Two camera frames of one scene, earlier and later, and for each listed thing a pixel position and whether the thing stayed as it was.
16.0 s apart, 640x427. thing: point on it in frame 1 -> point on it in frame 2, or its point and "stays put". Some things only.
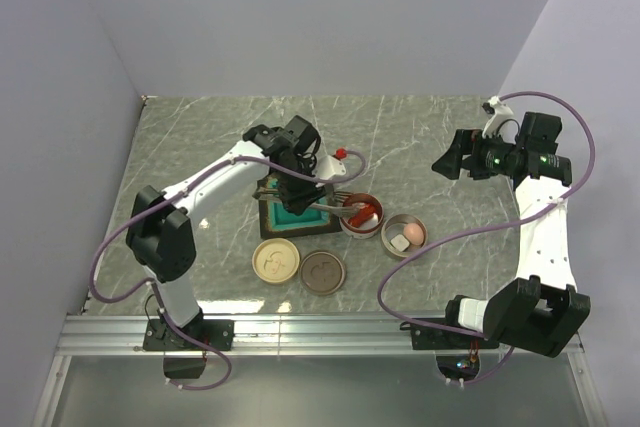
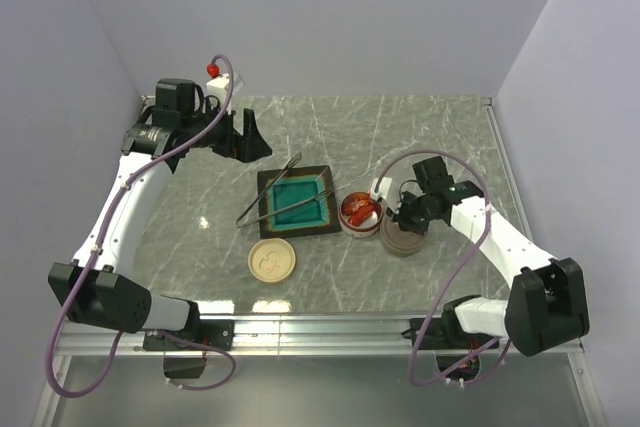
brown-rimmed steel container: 403,235 stays put
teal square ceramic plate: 277,223 stays put
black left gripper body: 295,190 -> 222,137
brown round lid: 322,273 -> 398,242
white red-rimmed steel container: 368,218 stays put
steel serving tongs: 340,201 -> 284,208
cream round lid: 276,260 stays put
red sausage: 362,214 stays put
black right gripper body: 489,157 -> 414,212
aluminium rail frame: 100,336 stays put
